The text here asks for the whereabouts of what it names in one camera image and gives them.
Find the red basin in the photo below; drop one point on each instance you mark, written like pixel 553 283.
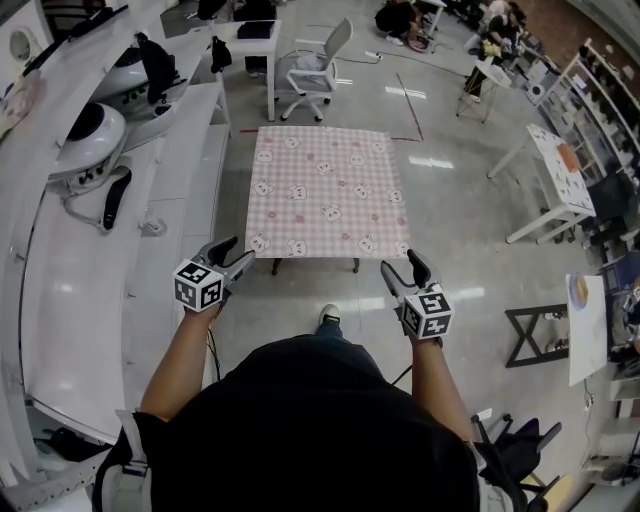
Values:
pixel 420 42

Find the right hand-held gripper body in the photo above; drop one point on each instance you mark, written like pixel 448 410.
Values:
pixel 427 315

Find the orange box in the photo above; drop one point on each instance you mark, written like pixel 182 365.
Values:
pixel 567 156

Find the white dome device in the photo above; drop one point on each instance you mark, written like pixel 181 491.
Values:
pixel 97 135
pixel 122 75

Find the black box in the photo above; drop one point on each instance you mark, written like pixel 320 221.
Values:
pixel 256 30

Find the small round side table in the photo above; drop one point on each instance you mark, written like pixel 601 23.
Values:
pixel 492 72

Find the person's right forearm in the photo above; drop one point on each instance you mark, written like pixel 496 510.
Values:
pixel 435 385

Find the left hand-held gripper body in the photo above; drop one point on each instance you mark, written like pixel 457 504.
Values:
pixel 197 287

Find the person's black shirt torso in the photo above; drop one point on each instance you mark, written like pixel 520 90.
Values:
pixel 310 425

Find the black office chair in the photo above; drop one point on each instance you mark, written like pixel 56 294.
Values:
pixel 515 450
pixel 65 442

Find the white storage rack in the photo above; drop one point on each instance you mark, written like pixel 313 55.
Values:
pixel 590 100

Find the white desk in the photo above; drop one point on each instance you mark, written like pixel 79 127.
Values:
pixel 255 47

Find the patterned tote bag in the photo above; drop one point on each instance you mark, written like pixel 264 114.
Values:
pixel 17 102

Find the white power strip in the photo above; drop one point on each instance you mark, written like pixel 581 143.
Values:
pixel 374 55

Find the person's right shoe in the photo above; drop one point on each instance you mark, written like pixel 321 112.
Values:
pixel 330 312

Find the person's left forearm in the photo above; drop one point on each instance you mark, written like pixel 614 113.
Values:
pixel 175 360

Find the plate with food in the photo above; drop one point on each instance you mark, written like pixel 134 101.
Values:
pixel 581 290

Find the black bag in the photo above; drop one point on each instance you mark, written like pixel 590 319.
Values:
pixel 212 9
pixel 220 55

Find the white round window appliance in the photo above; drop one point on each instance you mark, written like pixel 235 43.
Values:
pixel 21 45

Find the person's right leg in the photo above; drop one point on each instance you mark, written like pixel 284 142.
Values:
pixel 330 331

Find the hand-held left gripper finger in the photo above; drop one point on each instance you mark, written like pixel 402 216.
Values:
pixel 237 270
pixel 217 250

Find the white headset black band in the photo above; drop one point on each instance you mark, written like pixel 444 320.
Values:
pixel 116 197

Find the white table patterned top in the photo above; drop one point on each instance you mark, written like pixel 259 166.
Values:
pixel 555 180

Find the white shelving unit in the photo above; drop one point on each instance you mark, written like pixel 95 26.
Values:
pixel 75 325

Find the white office chair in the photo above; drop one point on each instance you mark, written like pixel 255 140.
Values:
pixel 310 72

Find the pink checkered cartoon cloth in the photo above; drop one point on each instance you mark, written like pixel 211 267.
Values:
pixel 325 195

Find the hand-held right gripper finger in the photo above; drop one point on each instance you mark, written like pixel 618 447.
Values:
pixel 425 272
pixel 395 285

